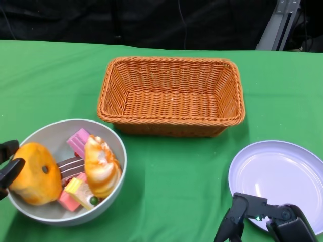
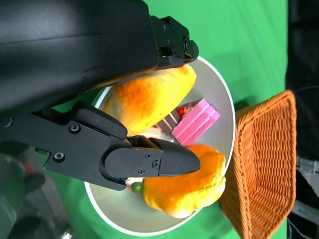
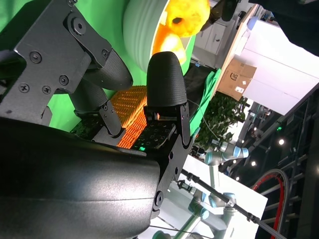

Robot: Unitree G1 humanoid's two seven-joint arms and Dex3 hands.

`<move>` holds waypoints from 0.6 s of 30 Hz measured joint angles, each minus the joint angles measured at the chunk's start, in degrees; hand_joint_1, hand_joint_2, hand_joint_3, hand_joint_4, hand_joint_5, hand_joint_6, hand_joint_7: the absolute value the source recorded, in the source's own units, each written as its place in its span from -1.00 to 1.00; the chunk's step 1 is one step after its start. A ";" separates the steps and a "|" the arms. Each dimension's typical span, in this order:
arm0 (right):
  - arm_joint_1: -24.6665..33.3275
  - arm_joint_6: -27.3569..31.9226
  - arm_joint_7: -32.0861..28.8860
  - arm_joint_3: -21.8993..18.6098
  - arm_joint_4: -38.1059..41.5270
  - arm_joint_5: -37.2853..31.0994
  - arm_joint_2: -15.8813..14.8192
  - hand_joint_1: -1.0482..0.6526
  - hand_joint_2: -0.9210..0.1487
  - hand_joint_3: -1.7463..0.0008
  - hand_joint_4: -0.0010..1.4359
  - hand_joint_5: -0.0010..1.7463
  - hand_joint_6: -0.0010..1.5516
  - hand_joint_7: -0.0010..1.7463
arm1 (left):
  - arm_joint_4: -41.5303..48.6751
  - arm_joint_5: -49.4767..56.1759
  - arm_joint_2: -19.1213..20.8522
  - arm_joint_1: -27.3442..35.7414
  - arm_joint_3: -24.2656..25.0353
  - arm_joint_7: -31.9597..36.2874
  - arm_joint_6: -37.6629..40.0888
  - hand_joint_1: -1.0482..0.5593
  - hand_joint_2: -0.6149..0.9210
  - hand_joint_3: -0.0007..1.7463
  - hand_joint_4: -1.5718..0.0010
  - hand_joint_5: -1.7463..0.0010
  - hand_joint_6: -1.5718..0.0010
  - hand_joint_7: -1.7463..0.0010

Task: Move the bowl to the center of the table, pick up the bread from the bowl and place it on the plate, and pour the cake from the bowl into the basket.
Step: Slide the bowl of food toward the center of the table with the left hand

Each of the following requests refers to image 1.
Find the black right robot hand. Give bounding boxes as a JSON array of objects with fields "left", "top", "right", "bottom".
[{"left": 214, "top": 193, "right": 320, "bottom": 242}]

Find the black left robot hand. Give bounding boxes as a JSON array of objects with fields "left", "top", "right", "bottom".
[{"left": 0, "top": 140, "right": 26, "bottom": 201}]

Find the grey bowl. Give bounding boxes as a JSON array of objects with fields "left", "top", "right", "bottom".
[{"left": 7, "top": 119, "right": 127, "bottom": 226}]

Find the lavender plate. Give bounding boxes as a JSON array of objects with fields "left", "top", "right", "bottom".
[{"left": 228, "top": 140, "right": 323, "bottom": 231}]

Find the chocolate layer cake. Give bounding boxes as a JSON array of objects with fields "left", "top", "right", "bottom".
[{"left": 56, "top": 156, "right": 85, "bottom": 181}]

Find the salmon pink layer cake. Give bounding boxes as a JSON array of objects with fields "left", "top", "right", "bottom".
[{"left": 58, "top": 172, "right": 88, "bottom": 212}]

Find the magenta cake with blueberry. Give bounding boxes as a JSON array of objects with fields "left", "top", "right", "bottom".
[{"left": 66, "top": 128, "right": 90, "bottom": 160}]

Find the yellow cake with green ball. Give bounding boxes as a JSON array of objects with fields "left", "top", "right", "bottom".
[{"left": 64, "top": 177, "right": 99, "bottom": 210}]

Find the orange wicker basket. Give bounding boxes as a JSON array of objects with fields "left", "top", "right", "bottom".
[{"left": 97, "top": 57, "right": 246, "bottom": 138}]

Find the green tablecloth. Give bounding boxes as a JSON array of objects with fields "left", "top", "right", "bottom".
[{"left": 0, "top": 39, "right": 323, "bottom": 242}]

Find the black backdrop cloth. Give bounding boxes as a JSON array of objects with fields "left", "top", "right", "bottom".
[{"left": 0, "top": 0, "right": 278, "bottom": 51}]

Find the black cable bundle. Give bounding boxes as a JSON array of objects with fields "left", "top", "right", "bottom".
[{"left": 290, "top": 7, "right": 323, "bottom": 53}]

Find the aluminium profile frame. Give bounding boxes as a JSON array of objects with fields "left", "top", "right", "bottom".
[{"left": 255, "top": 0, "right": 302, "bottom": 51}]

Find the thin hanging black cable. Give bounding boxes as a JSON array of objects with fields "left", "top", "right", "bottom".
[{"left": 177, "top": 0, "right": 189, "bottom": 50}]

